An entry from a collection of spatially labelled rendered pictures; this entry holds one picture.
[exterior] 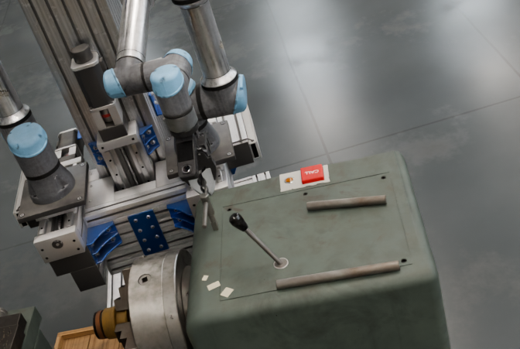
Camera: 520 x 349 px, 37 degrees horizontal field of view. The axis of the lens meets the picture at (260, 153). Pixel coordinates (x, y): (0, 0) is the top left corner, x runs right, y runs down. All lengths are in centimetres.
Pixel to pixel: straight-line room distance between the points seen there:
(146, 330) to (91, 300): 201
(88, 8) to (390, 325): 130
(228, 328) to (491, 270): 188
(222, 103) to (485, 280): 158
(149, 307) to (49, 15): 98
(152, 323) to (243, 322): 26
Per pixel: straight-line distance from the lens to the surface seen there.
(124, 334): 206
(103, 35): 246
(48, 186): 252
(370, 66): 502
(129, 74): 192
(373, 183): 200
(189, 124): 184
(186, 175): 183
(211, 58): 228
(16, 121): 257
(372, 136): 436
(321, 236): 188
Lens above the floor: 250
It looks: 34 degrees down
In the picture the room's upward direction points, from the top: 17 degrees counter-clockwise
